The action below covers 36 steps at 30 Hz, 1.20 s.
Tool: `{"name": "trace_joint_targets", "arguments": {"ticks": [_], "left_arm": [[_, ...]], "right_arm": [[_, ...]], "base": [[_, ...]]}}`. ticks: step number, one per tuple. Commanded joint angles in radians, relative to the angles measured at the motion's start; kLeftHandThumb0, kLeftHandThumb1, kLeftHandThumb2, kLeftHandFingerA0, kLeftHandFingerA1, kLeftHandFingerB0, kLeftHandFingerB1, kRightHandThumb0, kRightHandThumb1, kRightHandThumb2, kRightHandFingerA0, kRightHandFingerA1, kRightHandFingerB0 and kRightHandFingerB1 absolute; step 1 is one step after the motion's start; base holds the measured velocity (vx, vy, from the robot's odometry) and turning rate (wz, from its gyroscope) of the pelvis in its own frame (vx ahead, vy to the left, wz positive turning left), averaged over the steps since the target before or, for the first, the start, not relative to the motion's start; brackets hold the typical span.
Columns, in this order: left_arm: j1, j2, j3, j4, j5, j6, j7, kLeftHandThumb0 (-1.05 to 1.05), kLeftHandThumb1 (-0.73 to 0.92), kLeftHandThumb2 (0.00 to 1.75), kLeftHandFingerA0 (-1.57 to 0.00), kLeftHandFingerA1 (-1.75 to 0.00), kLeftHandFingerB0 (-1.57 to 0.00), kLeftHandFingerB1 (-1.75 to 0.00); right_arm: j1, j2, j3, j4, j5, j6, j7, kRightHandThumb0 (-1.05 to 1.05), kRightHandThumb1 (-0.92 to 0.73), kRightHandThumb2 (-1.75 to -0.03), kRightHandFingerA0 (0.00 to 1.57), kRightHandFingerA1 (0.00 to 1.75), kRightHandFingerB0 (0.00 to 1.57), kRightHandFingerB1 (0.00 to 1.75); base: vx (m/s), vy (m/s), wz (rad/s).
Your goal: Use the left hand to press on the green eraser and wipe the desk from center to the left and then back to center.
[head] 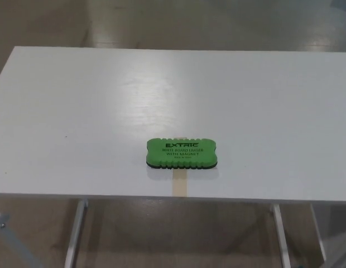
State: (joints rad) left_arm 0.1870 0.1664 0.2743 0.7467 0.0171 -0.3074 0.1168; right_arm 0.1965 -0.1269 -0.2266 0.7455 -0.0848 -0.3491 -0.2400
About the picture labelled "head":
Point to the green whiteboard eraser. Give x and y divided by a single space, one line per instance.
180 153

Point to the grey metal frame with bolts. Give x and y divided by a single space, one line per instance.
11 240

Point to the white metal table leg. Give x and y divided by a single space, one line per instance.
281 234
318 231
75 231

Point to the beige masking tape strip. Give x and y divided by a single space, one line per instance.
179 182

